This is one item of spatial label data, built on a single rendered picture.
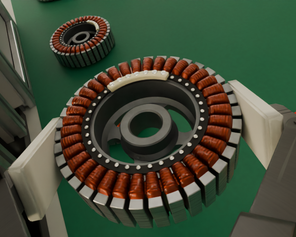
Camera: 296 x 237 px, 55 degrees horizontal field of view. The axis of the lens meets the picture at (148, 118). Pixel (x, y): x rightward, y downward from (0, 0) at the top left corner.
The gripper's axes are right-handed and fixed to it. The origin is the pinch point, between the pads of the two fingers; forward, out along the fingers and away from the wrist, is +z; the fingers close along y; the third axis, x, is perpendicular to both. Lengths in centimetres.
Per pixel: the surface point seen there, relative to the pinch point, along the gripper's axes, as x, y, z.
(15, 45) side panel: 6.6, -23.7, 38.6
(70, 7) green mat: 12, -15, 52
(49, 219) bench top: -13.4, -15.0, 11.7
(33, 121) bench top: -4.9, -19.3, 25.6
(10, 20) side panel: 12, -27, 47
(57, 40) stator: 6.0, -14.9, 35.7
